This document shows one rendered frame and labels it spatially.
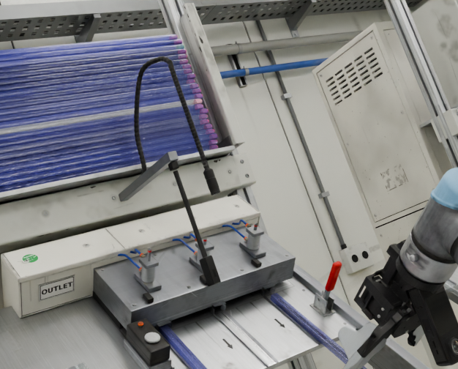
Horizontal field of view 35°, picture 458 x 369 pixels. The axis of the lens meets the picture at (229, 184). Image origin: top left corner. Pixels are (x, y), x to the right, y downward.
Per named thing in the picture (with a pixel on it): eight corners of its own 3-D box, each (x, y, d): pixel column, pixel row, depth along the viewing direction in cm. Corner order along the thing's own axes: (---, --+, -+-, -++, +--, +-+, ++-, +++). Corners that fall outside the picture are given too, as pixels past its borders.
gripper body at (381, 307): (385, 289, 110) (417, 234, 103) (423, 331, 106) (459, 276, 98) (350, 303, 106) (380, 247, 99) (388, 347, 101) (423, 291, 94)
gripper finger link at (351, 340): (323, 351, 108) (366, 310, 107) (347, 382, 105) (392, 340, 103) (314, 349, 106) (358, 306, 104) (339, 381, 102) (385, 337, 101)
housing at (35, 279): (253, 271, 147) (261, 211, 140) (20, 348, 119) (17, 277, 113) (230, 252, 152) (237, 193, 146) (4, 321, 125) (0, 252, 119)
